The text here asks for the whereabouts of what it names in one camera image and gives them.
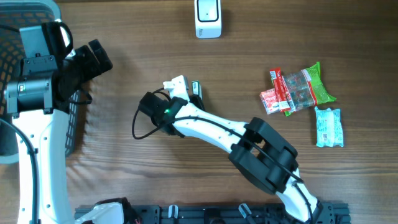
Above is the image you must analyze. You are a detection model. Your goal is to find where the green white gum pack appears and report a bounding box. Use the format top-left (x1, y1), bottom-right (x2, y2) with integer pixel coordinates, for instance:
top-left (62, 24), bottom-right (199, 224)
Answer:
top-left (192, 80), bottom-right (203, 99)

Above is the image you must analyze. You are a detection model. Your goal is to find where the red white candy pack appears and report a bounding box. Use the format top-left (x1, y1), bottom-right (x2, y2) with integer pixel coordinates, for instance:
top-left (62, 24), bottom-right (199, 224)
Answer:
top-left (260, 88), bottom-right (279, 114)

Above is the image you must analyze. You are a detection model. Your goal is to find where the red stick packet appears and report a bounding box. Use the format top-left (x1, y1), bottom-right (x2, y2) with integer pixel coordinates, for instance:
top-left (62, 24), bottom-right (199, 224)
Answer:
top-left (269, 68), bottom-right (290, 112)

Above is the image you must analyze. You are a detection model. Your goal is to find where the green snack bag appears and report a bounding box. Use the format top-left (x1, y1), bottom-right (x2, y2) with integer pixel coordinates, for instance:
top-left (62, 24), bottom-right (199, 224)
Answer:
top-left (282, 62), bottom-right (336, 116)

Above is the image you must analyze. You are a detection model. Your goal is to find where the white teal wipes packet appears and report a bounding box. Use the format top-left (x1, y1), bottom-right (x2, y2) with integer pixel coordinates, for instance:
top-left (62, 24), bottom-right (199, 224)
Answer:
top-left (314, 106), bottom-right (344, 147)

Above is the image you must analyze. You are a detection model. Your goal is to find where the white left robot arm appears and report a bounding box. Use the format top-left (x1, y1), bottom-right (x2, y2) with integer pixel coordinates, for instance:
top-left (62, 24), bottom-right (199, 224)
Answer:
top-left (6, 39), bottom-right (113, 223)

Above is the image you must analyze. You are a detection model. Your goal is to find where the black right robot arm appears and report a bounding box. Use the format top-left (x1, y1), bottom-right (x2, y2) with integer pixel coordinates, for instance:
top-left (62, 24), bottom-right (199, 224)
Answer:
top-left (137, 91), bottom-right (323, 223)

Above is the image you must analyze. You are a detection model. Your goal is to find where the white barcode scanner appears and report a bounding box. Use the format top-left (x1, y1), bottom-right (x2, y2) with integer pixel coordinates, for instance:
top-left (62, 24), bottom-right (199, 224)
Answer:
top-left (194, 0), bottom-right (222, 39)

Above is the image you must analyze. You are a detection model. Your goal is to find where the grey plastic basket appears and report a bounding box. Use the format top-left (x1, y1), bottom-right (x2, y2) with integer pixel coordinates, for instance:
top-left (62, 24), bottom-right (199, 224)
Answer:
top-left (1, 0), bottom-right (79, 164)

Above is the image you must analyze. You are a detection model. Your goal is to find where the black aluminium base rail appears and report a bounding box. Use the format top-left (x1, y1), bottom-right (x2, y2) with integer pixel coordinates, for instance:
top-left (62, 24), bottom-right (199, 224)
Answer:
top-left (73, 202), bottom-right (352, 224)

